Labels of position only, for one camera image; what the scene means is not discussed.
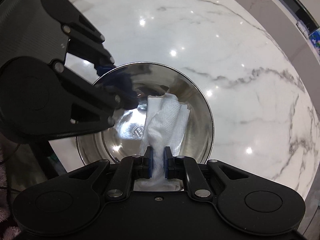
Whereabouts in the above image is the white paper towel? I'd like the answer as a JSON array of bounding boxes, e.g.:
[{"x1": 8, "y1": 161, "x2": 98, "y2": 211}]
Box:
[{"x1": 134, "y1": 93, "x2": 190, "y2": 191}]

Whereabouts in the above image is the blue steel bowl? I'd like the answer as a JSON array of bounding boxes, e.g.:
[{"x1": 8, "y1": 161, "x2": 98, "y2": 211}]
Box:
[{"x1": 75, "y1": 62, "x2": 214, "y2": 165}]

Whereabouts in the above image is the lotus pond painting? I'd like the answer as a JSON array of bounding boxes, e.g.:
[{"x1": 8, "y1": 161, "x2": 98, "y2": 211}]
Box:
[{"x1": 309, "y1": 29, "x2": 320, "y2": 55}]

